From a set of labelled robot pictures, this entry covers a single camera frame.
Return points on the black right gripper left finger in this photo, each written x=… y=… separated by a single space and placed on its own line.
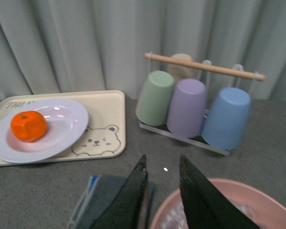
x=124 y=211

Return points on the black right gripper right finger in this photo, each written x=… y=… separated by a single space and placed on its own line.
x=205 y=207

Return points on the white round plate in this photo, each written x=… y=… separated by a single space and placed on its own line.
x=67 y=120

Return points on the orange mandarin fruit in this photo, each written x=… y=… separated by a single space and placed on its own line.
x=28 y=126

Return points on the grey blue folded cloth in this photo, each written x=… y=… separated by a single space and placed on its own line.
x=98 y=195

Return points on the pink plastic bowl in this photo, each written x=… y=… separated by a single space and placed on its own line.
x=263 y=210

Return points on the beige bear serving tray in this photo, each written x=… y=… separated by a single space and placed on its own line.
x=105 y=134

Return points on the light blue cup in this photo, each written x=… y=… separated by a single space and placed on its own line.
x=227 y=119

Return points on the lilac purple cup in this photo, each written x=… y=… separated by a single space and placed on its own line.
x=186 y=112

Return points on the light green cup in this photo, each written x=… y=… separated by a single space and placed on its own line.
x=154 y=100

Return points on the beige cup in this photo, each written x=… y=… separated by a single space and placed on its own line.
x=180 y=72

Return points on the clear acrylic cup rack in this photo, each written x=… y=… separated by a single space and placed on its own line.
x=204 y=66

